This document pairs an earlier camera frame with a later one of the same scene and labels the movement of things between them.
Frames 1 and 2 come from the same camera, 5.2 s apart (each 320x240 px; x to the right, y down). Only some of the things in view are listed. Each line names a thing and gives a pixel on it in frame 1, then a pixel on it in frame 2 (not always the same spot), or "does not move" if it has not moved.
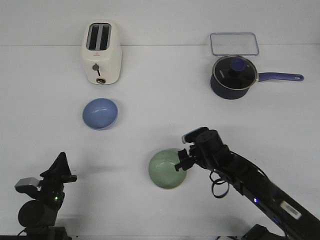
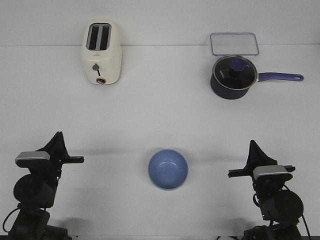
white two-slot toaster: (102, 50) does not move
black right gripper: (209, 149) to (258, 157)
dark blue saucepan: (230, 94) does not move
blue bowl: (100, 113) to (168, 169)
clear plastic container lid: (235, 44) does not move
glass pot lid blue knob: (234, 72) does not move
